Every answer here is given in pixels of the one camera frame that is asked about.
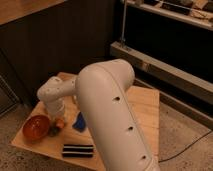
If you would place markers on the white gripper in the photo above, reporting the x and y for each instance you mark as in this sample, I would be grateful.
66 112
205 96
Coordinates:
56 108

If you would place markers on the orange pepper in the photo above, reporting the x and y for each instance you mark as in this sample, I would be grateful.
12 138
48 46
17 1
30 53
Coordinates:
56 127

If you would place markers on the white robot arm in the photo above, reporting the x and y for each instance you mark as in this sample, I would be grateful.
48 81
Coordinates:
100 90

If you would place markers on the red bowl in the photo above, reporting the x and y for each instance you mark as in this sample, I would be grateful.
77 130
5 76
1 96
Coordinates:
36 127

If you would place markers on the blue sponge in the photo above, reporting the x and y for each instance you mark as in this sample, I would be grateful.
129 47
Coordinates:
79 124

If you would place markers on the black white striped block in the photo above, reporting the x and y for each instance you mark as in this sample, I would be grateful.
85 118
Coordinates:
73 150

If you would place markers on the metal shelf rack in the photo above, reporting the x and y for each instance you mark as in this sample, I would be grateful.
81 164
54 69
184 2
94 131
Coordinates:
175 22

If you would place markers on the grey floor rail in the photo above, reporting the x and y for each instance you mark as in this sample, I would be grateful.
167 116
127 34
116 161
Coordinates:
180 90

